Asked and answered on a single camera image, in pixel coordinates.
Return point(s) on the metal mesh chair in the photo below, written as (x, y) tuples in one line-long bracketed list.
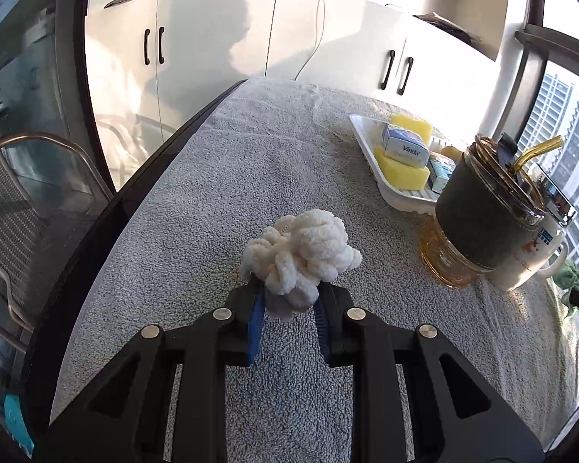
[(14, 193)]

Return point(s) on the teal plastic object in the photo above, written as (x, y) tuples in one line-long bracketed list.
[(18, 422)]

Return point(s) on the amber plastic straw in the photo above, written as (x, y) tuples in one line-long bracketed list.
[(535, 152)]

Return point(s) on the white mug with chrome lid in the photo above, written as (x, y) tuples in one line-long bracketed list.
[(526, 263)]

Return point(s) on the grey terry towel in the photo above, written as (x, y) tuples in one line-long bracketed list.
[(222, 178)]

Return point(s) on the bear print tissue packet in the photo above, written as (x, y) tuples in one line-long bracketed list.
[(439, 174)]

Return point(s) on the glass cup with green sleeve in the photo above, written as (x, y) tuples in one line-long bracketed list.
[(482, 222)]

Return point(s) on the mint green cloth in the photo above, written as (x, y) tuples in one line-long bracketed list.
[(575, 274)]

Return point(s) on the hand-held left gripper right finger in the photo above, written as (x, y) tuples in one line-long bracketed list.
[(322, 330)]

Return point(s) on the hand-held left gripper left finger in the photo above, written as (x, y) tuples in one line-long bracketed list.
[(256, 328)]

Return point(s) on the white chenille scrunchie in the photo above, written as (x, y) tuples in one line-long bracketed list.
[(299, 251)]

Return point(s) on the yellow beveled makeup sponge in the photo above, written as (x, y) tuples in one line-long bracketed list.
[(451, 152)]

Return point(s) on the yellow rectangular sponge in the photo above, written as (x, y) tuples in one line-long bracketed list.
[(405, 177), (415, 124)]

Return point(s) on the small blue white tissue packet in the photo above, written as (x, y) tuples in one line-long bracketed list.
[(405, 148)]

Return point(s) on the white cabinet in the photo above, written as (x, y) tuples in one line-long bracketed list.
[(198, 58)]

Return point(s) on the white plastic tray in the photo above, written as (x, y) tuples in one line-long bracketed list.
[(405, 198)]

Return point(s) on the dark window frame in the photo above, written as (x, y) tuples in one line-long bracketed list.
[(526, 87)]

